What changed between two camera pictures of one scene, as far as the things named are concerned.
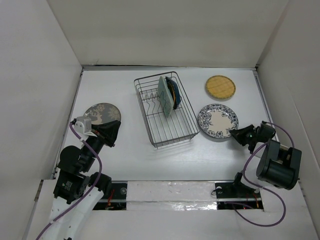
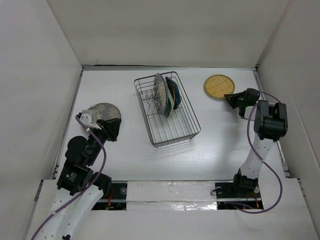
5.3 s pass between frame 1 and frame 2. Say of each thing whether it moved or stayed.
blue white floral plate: moved
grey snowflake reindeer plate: stayed
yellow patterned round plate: stayed
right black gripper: moved
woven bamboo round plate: stayed
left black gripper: stayed
